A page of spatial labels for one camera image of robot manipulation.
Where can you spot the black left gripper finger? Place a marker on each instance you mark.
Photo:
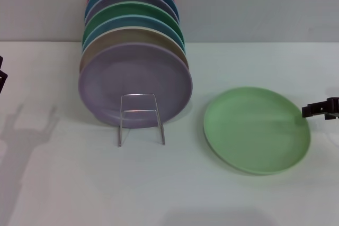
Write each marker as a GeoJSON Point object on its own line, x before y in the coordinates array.
{"type": "Point", "coordinates": [2, 81]}
{"type": "Point", "coordinates": [1, 62]}

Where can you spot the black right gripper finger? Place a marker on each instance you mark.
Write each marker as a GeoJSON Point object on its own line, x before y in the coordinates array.
{"type": "Point", "coordinates": [317, 109]}

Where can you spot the light green plate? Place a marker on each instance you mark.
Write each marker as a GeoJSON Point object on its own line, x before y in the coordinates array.
{"type": "Point", "coordinates": [254, 130]}

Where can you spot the beige plate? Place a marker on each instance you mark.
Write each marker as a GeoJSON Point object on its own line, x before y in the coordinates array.
{"type": "Point", "coordinates": [127, 36]}

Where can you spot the lilac plate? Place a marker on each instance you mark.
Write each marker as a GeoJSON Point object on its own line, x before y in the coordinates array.
{"type": "Point", "coordinates": [132, 72]}

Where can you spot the light blue plate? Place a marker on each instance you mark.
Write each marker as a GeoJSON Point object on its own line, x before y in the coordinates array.
{"type": "Point", "coordinates": [132, 22]}

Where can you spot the dark green plate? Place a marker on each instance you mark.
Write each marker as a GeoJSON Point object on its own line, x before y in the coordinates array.
{"type": "Point", "coordinates": [132, 9]}

